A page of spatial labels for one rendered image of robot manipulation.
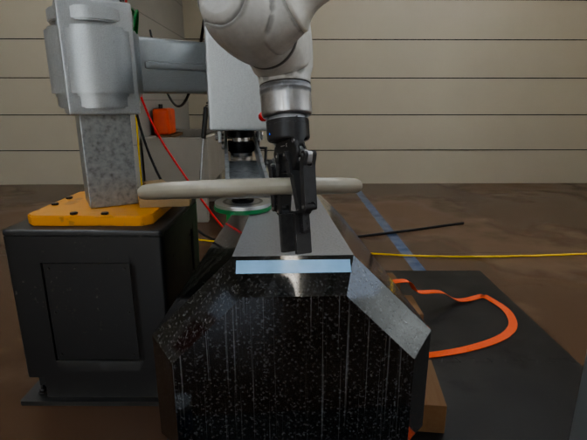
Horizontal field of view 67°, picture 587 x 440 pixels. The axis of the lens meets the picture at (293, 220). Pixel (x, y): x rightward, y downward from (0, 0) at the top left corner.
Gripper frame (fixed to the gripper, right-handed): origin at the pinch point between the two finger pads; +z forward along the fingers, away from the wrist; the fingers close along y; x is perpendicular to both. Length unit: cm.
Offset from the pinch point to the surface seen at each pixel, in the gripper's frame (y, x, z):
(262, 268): 36.6, -11.5, 11.2
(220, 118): 73, -18, -35
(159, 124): 379, -81, -92
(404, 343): 19, -44, 34
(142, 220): 107, 3, -2
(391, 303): 22, -43, 24
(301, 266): 31.7, -20.7, 11.5
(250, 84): 66, -27, -46
